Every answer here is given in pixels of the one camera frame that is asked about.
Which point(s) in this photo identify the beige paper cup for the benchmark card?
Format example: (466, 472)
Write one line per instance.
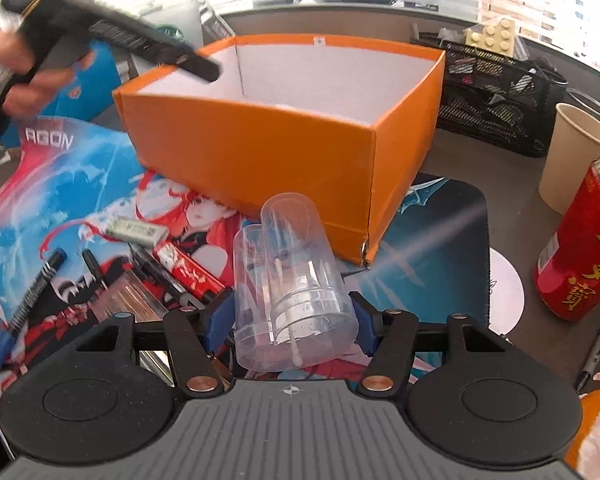
(565, 160)

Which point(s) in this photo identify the blue paper bag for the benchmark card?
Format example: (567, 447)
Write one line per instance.
(100, 85)

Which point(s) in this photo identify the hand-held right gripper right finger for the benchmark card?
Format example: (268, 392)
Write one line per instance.
(364, 320)

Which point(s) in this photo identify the yellow building block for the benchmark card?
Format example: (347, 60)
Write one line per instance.
(490, 35)

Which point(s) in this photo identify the red white tube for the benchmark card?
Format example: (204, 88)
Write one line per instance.
(185, 270)

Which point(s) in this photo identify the frosted cup with green logo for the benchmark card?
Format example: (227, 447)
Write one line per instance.
(180, 15)

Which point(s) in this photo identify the clear plastic cup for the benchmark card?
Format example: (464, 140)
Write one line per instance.
(305, 260)
(247, 280)

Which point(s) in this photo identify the red drink can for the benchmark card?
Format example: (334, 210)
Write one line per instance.
(580, 240)

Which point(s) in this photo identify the black mesh desk organizer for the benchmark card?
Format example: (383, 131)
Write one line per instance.
(480, 110)

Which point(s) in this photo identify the white eraser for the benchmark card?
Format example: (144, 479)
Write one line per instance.
(135, 230)

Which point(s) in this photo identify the clear plastic case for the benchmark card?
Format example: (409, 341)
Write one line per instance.
(125, 295)

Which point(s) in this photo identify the printed anime desk mat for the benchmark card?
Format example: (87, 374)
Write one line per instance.
(55, 185)

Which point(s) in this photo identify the orange cardboard box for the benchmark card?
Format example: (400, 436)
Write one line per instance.
(280, 160)

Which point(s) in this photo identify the dark dragon mouse pad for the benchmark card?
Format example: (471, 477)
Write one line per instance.
(430, 240)

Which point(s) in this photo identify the clear glass jar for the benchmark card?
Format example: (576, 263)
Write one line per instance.
(580, 92)

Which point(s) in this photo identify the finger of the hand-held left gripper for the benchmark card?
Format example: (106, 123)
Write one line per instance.
(200, 65)

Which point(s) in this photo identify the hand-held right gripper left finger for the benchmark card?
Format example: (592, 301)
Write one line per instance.
(222, 320)

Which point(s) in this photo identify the white round coaster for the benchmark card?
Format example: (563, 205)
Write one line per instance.
(505, 290)

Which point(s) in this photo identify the black marker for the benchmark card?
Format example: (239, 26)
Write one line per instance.
(35, 295)

